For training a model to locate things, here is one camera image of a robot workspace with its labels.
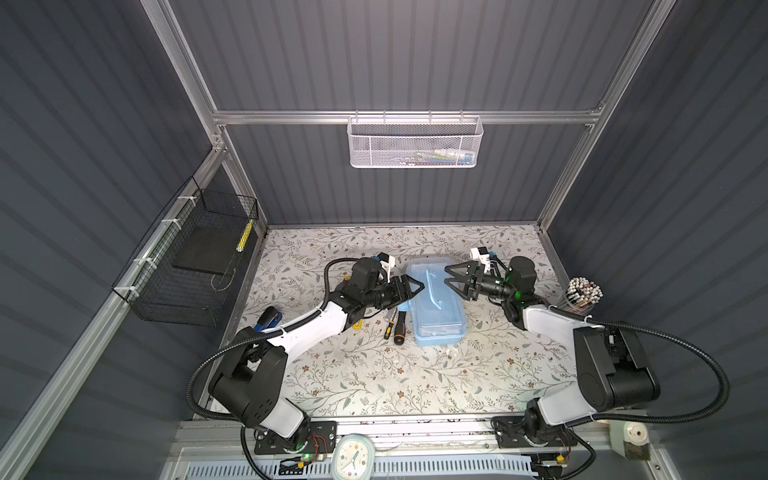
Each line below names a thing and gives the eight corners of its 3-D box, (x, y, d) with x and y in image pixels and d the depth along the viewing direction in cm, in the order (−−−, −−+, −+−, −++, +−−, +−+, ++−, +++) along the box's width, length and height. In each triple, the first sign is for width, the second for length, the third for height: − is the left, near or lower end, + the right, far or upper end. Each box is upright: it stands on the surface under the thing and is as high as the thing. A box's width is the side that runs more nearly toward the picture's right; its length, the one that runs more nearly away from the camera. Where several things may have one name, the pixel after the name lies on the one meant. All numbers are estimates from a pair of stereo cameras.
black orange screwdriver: (393, 344, 91) (393, 341, 89) (397, 314, 98) (397, 310, 96) (404, 346, 91) (404, 343, 89) (407, 315, 97) (408, 311, 96)
